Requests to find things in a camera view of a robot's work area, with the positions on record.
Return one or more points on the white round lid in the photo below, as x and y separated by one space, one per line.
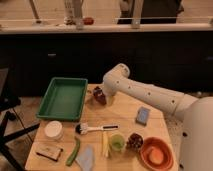
54 130

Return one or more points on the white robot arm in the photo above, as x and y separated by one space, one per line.
196 150

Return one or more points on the wooden block eraser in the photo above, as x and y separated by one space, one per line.
48 151

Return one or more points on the white dish brush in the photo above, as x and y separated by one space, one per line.
84 128

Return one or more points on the green plastic tray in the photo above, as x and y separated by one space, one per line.
63 99

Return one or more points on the green cucumber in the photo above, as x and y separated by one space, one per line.
74 153

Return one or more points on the red object on counter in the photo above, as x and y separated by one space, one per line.
88 21

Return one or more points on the dark red bowl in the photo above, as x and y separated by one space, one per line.
99 95

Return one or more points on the dark brown pine cone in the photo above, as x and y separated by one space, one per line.
135 141

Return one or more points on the person in dark clothes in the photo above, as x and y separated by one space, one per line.
153 11

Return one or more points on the black chair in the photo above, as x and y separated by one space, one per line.
4 139

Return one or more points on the green cup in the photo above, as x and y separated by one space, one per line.
117 142

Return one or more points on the light blue cloth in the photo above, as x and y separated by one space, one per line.
86 159

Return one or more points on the blue sponge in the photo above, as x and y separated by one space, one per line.
142 116

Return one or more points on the orange bowl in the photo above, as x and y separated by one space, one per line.
156 155

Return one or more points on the pale yellow stick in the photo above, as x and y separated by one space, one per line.
105 145

